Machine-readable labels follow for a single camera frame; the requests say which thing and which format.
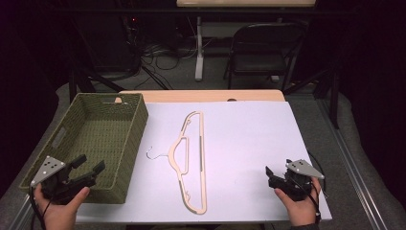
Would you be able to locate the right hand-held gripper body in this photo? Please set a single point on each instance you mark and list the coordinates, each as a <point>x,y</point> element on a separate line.
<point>300,177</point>

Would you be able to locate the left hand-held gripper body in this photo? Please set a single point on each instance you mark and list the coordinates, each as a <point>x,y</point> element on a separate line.
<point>51,167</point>

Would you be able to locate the person's right hand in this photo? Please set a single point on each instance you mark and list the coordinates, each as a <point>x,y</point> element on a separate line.
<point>298,209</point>

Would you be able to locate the person's left hand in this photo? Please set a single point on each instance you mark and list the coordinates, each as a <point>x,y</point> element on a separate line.
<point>62,212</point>

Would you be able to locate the green woven basket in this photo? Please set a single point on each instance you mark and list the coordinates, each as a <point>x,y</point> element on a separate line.
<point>95,140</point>

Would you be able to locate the white table cover sheet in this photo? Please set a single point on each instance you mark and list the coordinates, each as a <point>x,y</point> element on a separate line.
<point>249,143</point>

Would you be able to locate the beige clothes hanger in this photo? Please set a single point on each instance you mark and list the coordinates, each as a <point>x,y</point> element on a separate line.
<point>201,153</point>

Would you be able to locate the black metal stand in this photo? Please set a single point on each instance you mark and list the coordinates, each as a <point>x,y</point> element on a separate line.
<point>333,96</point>
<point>86,81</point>

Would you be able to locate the black folding chair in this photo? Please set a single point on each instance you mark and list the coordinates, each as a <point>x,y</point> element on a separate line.
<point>265,60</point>

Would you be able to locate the light wooden table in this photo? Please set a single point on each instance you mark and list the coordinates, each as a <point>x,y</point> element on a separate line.
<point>198,96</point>

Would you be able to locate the white desk with leg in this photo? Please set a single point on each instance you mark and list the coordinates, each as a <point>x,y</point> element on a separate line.
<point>199,60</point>

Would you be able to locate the aluminium floor rail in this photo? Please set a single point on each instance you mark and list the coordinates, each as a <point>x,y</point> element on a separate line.
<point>20,215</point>
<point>357,172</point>

